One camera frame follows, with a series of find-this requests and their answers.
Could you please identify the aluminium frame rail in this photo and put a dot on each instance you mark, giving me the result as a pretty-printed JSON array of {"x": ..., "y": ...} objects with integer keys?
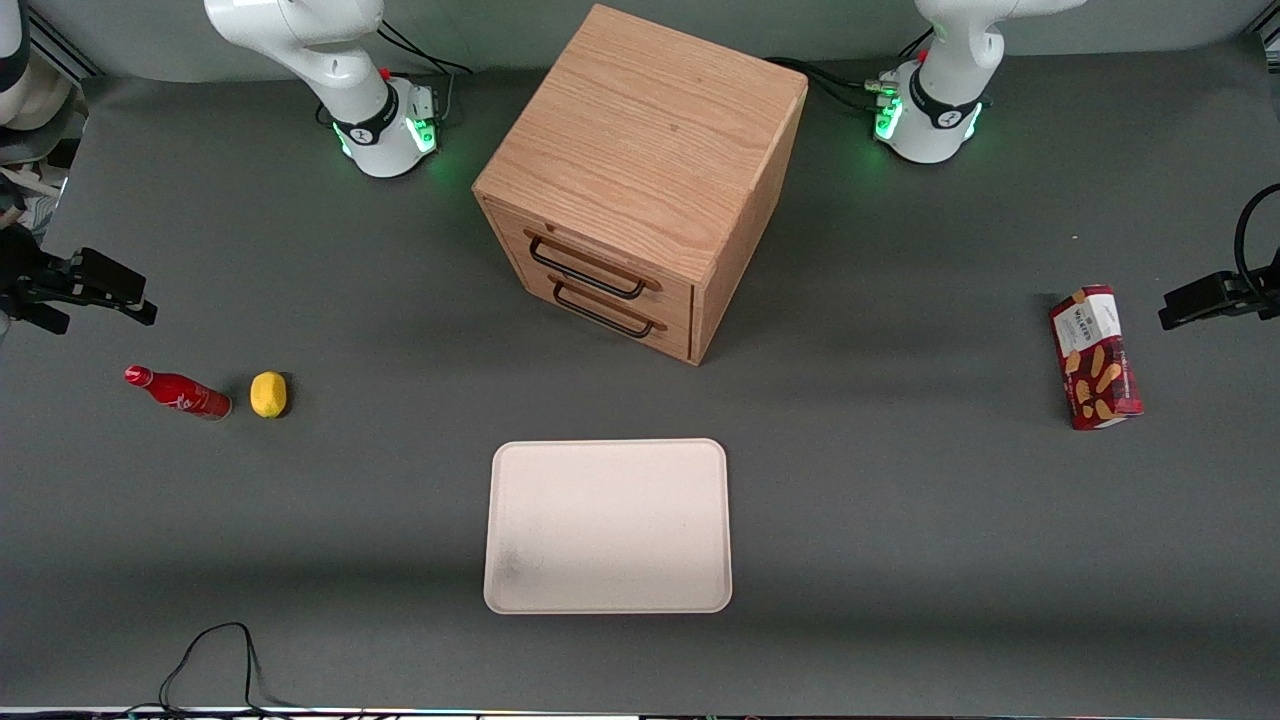
[
  {"x": 60, "y": 45},
  {"x": 1268, "y": 40}
]

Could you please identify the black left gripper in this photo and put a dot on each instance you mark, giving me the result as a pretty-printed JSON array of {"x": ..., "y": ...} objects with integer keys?
[{"x": 1243, "y": 289}]

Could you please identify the red shortbread cookie box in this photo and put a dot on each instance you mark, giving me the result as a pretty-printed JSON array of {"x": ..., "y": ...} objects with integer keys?
[{"x": 1097, "y": 360}]

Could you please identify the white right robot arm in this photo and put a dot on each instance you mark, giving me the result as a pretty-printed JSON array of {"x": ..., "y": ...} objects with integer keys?
[{"x": 340, "y": 90}]

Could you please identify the yellow lemon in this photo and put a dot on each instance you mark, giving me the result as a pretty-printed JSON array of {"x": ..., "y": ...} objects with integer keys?
[{"x": 268, "y": 394}]

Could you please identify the red coke bottle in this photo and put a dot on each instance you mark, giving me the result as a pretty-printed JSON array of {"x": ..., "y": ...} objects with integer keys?
[{"x": 185, "y": 394}]

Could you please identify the oak wooden drawer cabinet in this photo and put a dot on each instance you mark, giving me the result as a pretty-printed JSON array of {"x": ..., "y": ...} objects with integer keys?
[{"x": 640, "y": 150}]

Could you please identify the cream rectangular plastic tray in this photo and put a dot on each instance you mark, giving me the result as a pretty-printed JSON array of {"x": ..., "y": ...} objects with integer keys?
[{"x": 610, "y": 525}]

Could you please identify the wooden drawer front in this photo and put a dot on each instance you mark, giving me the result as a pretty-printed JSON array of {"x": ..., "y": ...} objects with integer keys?
[
  {"x": 680, "y": 300},
  {"x": 680, "y": 345}
]

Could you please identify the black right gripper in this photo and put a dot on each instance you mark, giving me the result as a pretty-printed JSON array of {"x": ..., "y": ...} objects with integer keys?
[{"x": 30, "y": 277}]

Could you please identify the white sneaker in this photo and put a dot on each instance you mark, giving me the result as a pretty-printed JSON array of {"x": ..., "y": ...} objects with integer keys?
[{"x": 40, "y": 215}]

